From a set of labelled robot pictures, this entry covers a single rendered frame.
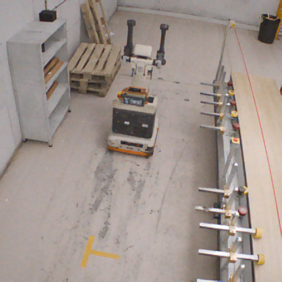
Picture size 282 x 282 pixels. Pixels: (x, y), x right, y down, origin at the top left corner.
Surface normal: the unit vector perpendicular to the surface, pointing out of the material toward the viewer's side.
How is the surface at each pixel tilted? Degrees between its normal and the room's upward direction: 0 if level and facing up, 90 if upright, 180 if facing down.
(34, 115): 90
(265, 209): 0
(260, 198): 0
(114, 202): 0
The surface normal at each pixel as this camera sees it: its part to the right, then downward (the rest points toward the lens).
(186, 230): 0.07, -0.77
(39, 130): -0.15, 0.63
